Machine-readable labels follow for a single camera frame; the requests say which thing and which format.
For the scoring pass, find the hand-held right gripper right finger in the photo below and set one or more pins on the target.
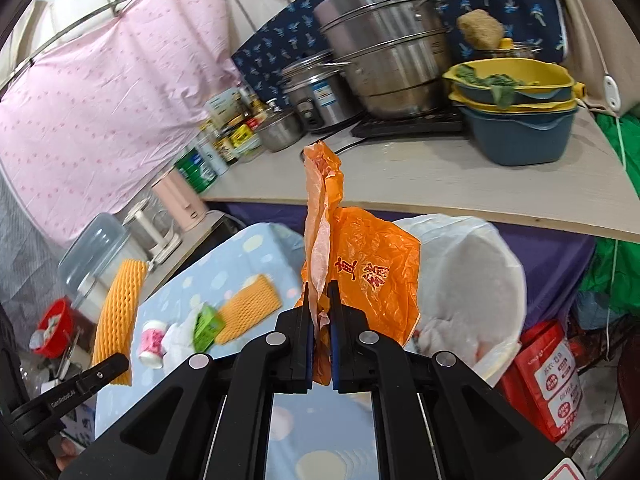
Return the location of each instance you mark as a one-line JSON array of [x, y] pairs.
[[345, 355]]

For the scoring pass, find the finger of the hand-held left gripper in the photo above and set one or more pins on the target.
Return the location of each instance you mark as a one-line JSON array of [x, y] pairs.
[[102, 374]]

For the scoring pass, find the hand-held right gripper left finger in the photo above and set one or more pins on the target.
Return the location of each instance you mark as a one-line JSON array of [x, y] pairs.
[[300, 350]]

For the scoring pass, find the orange foam fruit net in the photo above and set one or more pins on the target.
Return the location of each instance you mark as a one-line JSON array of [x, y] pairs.
[[247, 310], [117, 320]]

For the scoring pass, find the orange plastic bag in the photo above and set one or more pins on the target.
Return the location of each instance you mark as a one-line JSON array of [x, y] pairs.
[[370, 270]]

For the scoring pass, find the waste bin with white liner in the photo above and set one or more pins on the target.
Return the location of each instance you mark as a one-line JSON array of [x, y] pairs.
[[475, 280]]

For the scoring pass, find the person's left hand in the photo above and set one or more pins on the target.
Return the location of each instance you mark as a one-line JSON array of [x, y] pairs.
[[70, 454]]

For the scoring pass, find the pink and white paper cup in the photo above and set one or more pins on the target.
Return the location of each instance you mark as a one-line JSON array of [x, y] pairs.
[[152, 342]]

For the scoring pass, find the red plastic basin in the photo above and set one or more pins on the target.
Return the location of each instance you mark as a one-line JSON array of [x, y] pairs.
[[55, 320]]

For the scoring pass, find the white paper towel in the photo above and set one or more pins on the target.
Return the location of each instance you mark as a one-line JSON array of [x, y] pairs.
[[175, 342]]

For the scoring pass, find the green and white carton box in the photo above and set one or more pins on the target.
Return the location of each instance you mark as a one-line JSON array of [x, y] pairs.
[[207, 327]]

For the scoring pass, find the blue dotted tablecloth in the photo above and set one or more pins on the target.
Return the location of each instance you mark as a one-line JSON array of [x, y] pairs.
[[260, 255]]

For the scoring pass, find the clear lidded dish container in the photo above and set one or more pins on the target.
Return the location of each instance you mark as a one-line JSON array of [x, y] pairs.
[[95, 255]]

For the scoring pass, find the grey patterned curtain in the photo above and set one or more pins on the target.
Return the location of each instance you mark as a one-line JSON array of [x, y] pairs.
[[20, 250]]

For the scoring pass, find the white glass kettle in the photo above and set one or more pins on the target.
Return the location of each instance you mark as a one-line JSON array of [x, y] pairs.
[[145, 230]]

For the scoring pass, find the pink electric kettle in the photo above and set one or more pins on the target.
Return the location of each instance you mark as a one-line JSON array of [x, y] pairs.
[[177, 200]]

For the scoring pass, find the pale wooden counter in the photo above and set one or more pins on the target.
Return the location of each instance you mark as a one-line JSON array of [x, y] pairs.
[[425, 180]]

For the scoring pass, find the red printed bag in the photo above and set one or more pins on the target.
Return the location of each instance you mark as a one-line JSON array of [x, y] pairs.
[[550, 380]]

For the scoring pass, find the green tin can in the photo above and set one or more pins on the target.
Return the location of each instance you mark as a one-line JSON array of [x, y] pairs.
[[192, 170]]

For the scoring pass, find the white canister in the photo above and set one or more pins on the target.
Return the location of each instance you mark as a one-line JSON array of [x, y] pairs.
[[212, 157]]

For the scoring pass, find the dark sauce bottle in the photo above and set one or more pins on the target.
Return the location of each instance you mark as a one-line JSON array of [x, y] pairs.
[[227, 150]]

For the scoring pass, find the yellow label food container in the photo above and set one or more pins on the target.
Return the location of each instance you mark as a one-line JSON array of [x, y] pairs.
[[245, 140]]

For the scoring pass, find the small steel pot with lid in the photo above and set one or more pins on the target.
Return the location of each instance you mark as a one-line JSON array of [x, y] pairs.
[[277, 132]]

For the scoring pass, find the dark purple drape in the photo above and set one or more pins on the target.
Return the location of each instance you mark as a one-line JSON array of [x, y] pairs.
[[550, 260]]

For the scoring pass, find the black induction cooker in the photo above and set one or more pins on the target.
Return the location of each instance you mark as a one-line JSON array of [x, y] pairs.
[[410, 122]]

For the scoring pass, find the steel rice cooker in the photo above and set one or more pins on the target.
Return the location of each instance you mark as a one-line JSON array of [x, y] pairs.
[[320, 95]]

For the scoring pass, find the pink dotted curtain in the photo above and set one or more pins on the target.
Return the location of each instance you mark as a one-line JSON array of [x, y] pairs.
[[100, 110]]

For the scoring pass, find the blue plastic basin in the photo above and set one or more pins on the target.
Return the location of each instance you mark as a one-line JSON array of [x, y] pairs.
[[540, 96], [520, 140]]

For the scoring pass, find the green cloth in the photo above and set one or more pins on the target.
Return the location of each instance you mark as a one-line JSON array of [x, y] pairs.
[[615, 260]]

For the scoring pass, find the large steel steamer pot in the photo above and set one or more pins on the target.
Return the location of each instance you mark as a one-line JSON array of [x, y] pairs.
[[390, 60]]

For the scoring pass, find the green leafy vegetables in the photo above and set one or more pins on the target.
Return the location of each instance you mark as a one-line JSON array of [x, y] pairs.
[[500, 82]]

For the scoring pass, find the yellow colander basket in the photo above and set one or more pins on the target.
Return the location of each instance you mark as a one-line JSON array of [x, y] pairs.
[[550, 77], [540, 107]]

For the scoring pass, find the tan loofah sponge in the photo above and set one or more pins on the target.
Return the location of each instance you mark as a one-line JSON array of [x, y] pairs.
[[480, 30]]

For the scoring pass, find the navy patterned cloth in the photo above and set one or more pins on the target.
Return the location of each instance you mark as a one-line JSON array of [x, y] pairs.
[[515, 5]]

